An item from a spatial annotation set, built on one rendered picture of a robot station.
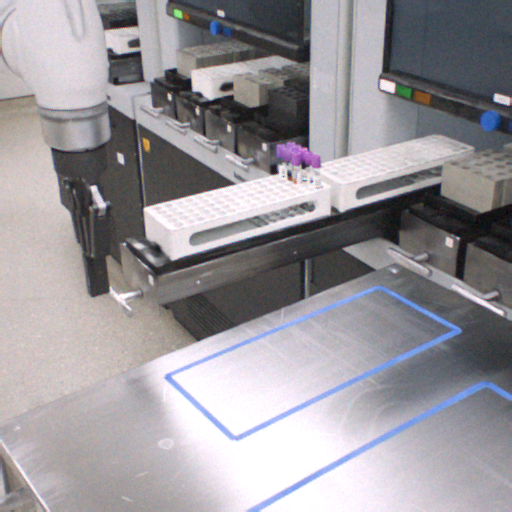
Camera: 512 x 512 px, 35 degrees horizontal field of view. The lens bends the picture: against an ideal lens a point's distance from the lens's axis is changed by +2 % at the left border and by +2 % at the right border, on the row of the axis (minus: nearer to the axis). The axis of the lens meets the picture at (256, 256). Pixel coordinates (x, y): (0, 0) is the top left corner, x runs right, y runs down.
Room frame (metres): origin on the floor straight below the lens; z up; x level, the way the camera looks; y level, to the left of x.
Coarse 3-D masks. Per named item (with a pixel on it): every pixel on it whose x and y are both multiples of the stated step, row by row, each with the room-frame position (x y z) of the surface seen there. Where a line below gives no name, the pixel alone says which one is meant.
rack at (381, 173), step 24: (408, 144) 1.42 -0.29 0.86; (432, 144) 1.41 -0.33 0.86; (456, 144) 1.41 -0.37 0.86; (336, 168) 1.32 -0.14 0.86; (360, 168) 1.31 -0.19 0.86; (384, 168) 1.30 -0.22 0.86; (408, 168) 1.30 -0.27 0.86; (432, 168) 1.39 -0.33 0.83; (336, 192) 1.25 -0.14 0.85; (360, 192) 1.33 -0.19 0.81; (384, 192) 1.33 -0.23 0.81
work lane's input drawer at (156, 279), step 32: (416, 192) 1.31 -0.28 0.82; (320, 224) 1.20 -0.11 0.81; (352, 224) 1.22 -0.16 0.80; (384, 224) 1.26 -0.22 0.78; (128, 256) 1.13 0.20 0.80; (160, 256) 1.08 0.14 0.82; (192, 256) 1.08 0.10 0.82; (224, 256) 1.10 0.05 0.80; (256, 256) 1.13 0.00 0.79; (288, 256) 1.16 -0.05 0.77; (160, 288) 1.04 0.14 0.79; (192, 288) 1.07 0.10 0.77
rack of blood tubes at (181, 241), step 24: (216, 192) 1.22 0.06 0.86; (240, 192) 1.22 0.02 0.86; (264, 192) 1.21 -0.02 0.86; (288, 192) 1.21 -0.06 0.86; (312, 192) 1.20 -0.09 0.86; (144, 216) 1.15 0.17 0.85; (168, 216) 1.13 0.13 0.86; (192, 216) 1.13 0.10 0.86; (216, 216) 1.12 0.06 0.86; (240, 216) 1.13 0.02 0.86; (264, 216) 1.20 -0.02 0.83; (288, 216) 1.21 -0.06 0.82; (312, 216) 1.20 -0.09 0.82; (168, 240) 1.08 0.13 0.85; (192, 240) 1.15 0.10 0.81; (216, 240) 1.11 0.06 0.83
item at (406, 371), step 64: (256, 320) 0.89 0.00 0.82; (320, 320) 0.88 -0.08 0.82; (384, 320) 0.88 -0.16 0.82; (448, 320) 0.88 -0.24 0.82; (128, 384) 0.76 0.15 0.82; (192, 384) 0.75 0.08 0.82; (256, 384) 0.75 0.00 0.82; (320, 384) 0.75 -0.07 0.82; (384, 384) 0.75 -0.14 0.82; (448, 384) 0.74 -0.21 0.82; (0, 448) 0.67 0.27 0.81; (64, 448) 0.65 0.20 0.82; (128, 448) 0.65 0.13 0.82; (192, 448) 0.65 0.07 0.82; (256, 448) 0.64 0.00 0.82; (320, 448) 0.64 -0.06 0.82; (384, 448) 0.64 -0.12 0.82; (448, 448) 0.64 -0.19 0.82
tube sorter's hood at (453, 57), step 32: (416, 0) 1.37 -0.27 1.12; (448, 0) 1.31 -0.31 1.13; (480, 0) 1.25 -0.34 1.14; (384, 32) 1.42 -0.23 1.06; (416, 32) 1.36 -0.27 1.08; (448, 32) 1.30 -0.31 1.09; (480, 32) 1.24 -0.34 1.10; (384, 64) 1.42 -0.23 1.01; (416, 64) 1.36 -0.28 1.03; (448, 64) 1.29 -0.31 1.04; (480, 64) 1.24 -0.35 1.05; (448, 96) 1.27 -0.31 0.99; (480, 96) 1.23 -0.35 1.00
